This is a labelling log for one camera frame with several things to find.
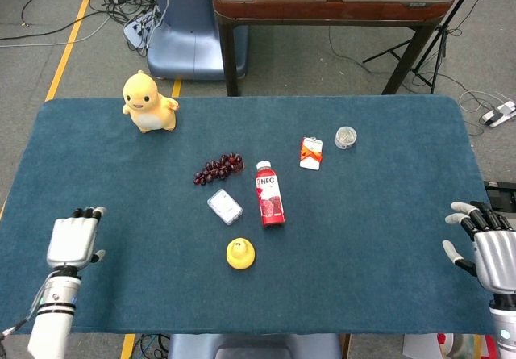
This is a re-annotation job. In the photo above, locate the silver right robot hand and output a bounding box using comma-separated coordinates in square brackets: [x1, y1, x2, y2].
[442, 200, 516, 295]

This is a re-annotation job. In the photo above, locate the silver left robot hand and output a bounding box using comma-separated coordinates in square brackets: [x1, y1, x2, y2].
[46, 206, 108, 271]

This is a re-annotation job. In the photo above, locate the small clear plastic clip box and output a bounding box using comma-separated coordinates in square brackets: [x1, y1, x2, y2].
[206, 188, 244, 227]

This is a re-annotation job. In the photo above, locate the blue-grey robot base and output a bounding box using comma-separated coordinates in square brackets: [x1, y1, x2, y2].
[146, 0, 249, 81]

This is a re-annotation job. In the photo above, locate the black equipment case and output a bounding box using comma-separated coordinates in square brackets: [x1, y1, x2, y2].
[483, 180, 516, 205]

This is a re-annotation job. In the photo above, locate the white paper sheet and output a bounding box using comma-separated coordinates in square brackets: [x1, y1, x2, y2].
[402, 333, 444, 359]

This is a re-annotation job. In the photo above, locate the blue felt table cloth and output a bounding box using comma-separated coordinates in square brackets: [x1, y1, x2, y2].
[0, 94, 505, 336]

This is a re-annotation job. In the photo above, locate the white power strip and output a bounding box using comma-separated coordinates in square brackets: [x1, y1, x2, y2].
[479, 99, 516, 128]

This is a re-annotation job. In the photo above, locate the yellow plush dinosaur toy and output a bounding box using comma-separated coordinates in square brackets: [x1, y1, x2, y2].
[122, 69, 181, 134]

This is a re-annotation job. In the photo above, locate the dark red grape bunch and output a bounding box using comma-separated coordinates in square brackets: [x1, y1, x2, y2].
[193, 152, 245, 186]

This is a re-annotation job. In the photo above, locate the yellow pear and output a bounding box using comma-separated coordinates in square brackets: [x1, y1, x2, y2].
[226, 236, 256, 270]

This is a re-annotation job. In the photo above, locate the round clear plastic container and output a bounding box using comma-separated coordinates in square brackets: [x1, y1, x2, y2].
[334, 126, 358, 150]

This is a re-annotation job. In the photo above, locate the red NFC juice bottle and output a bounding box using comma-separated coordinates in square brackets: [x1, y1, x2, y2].
[254, 160, 286, 228]

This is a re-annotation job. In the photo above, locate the orange white snack packet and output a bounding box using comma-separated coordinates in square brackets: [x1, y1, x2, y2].
[298, 136, 324, 171]

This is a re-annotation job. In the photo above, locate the grey robot torso base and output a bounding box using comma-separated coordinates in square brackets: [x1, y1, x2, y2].
[167, 333, 343, 359]

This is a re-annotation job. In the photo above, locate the grey power strip with plugs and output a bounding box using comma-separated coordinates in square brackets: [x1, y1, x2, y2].
[123, 10, 158, 49]

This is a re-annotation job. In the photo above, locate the black tripod stand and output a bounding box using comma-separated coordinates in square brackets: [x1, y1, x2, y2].
[362, 0, 485, 95]

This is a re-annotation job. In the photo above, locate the brown mahjong table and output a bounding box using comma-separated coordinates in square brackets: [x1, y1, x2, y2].
[212, 0, 456, 97]

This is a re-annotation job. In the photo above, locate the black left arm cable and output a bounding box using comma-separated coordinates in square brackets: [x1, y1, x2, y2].
[0, 282, 50, 350]

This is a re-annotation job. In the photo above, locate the long white floor cable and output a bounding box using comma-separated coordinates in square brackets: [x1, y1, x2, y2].
[0, 15, 110, 49]

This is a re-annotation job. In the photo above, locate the long black floor cable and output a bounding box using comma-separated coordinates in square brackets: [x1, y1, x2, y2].
[0, 0, 110, 42]

